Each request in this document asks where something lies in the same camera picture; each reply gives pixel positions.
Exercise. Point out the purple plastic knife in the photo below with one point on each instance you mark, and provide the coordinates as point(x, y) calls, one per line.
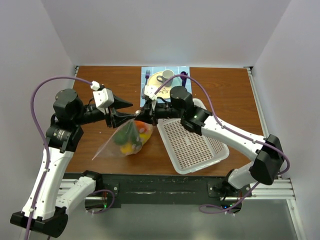
point(183, 80)

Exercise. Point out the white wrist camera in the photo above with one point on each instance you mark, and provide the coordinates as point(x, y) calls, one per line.
point(103, 97)
point(149, 93)

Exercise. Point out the grey ceramic mug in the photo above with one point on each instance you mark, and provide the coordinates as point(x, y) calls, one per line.
point(166, 74)

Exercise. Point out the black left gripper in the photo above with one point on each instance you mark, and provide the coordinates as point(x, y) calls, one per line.
point(117, 119)

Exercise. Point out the purple plastic fork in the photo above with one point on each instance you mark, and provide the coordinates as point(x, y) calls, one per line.
point(145, 77)

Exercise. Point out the yellow felt fake food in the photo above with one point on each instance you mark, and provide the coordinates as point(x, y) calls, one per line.
point(129, 149)

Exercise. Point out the aluminium frame rail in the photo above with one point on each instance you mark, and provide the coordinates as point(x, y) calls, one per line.
point(280, 190)

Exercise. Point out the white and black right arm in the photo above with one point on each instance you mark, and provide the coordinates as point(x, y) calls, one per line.
point(263, 152)

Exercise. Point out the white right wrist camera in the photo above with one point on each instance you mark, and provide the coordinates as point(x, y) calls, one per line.
point(149, 93)

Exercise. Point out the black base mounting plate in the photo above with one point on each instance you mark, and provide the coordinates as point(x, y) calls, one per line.
point(165, 189)

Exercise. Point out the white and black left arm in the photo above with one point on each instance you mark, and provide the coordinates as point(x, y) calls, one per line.
point(44, 211)

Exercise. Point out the white perforated plastic basket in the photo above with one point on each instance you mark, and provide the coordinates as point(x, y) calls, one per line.
point(188, 151)

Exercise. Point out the cream and teal plate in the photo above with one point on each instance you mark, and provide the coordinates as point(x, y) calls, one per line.
point(165, 90)

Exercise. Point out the purple plastic spoon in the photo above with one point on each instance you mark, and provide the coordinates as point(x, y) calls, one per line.
point(183, 73)

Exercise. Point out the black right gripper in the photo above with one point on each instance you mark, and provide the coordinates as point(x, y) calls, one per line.
point(148, 114)

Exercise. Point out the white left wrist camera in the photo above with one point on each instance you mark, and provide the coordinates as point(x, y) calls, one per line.
point(103, 97)

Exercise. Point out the dark green felt cucumber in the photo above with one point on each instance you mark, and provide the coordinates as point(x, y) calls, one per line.
point(133, 134)

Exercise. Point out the clear zip top bag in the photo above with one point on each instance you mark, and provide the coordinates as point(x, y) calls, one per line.
point(110, 150)

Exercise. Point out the blue checkered placemat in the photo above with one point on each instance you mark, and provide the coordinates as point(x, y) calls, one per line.
point(155, 69)

